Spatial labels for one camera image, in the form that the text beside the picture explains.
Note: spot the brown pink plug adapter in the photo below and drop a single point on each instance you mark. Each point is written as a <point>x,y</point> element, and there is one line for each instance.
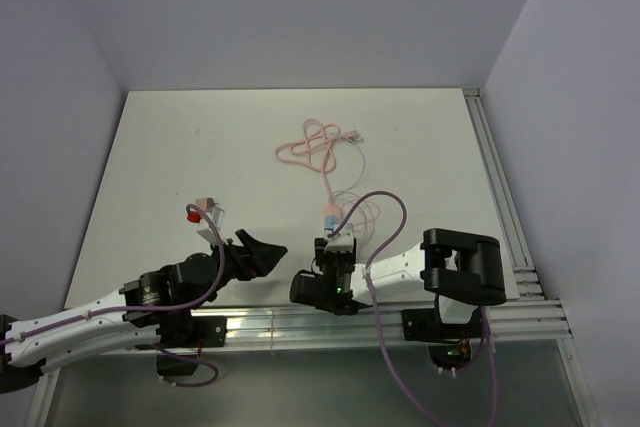
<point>205,204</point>

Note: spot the blue charger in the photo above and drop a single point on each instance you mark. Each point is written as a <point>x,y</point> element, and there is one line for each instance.
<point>330,224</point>

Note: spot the right side aluminium rail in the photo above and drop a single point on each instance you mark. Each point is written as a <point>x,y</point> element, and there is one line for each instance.
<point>520,262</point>

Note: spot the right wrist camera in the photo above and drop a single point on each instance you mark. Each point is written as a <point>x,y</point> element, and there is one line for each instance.
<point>343,241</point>

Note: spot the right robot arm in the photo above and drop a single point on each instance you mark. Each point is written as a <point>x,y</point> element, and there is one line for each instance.
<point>462,270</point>

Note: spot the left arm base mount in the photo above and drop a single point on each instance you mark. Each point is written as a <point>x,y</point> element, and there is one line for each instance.
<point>179,349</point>

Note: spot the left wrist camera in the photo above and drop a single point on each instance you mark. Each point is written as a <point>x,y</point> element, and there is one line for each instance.
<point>207,222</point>

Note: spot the aluminium rail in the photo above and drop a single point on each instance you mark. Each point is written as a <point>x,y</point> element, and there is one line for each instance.
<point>301,328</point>
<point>520,262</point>

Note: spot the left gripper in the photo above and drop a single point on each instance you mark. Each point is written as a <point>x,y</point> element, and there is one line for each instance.
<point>261,257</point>

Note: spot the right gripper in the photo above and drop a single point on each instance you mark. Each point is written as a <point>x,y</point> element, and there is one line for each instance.
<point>323,256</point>

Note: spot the pink power strip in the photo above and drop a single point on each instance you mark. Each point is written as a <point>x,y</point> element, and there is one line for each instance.
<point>331,209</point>

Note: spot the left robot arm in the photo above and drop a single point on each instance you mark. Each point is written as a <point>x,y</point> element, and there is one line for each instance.
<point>32,348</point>

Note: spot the front aluminium rail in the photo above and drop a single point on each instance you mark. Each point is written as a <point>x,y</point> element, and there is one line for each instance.
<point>301,328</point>

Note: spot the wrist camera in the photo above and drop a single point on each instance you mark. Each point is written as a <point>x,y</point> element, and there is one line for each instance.
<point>343,241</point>
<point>207,222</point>

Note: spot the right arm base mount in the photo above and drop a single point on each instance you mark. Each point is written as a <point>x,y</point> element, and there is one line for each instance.
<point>449,345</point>

